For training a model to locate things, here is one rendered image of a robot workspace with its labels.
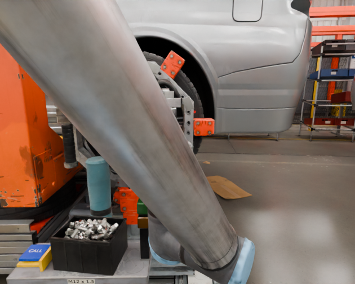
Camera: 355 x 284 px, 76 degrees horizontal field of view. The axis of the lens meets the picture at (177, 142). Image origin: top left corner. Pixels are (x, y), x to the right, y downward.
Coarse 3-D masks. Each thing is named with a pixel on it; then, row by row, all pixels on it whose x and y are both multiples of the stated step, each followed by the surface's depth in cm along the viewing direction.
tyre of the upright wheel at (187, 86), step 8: (144, 56) 99; (152, 56) 100; (160, 56) 101; (160, 64) 100; (176, 80) 102; (184, 80) 102; (184, 88) 103; (192, 88) 103; (192, 96) 103; (200, 104) 105; (200, 112) 105; (200, 136) 108; (200, 144) 110
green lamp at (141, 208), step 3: (138, 201) 73; (141, 201) 73; (138, 204) 72; (141, 204) 72; (144, 204) 72; (138, 207) 72; (141, 207) 72; (144, 207) 72; (147, 207) 72; (138, 210) 72; (141, 210) 72; (144, 210) 72; (147, 210) 72; (138, 213) 72; (141, 213) 72; (144, 213) 72; (147, 213) 72
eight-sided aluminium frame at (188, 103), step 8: (152, 64) 92; (160, 72) 97; (168, 80) 94; (176, 88) 99; (184, 96) 95; (184, 104) 96; (192, 104) 96; (184, 112) 97; (192, 112) 97; (184, 120) 97; (192, 120) 97; (184, 128) 98; (192, 128) 98; (80, 136) 102; (192, 136) 99; (80, 144) 103; (192, 144) 100; (80, 152) 100; (88, 152) 105; (80, 160) 100; (112, 176) 105; (112, 184) 103; (120, 184) 103
